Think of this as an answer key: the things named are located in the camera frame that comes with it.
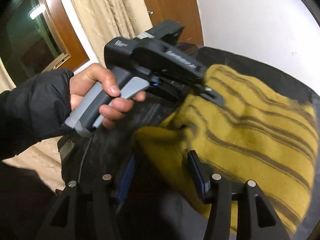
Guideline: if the mustard striped knit sweater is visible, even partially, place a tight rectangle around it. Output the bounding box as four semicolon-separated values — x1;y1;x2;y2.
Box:
132;64;319;235

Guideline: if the beige curtain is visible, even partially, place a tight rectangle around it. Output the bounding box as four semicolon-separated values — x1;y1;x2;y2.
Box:
71;0;152;64

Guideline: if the brown wooden door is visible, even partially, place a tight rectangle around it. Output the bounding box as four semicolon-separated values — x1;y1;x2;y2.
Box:
144;0;203;45

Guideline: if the black satin bed sheet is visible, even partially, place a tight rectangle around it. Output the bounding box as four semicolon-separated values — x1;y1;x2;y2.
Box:
57;47;319;239

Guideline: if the person's left hand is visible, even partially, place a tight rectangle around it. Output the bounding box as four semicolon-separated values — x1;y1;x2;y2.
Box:
69;63;133;129

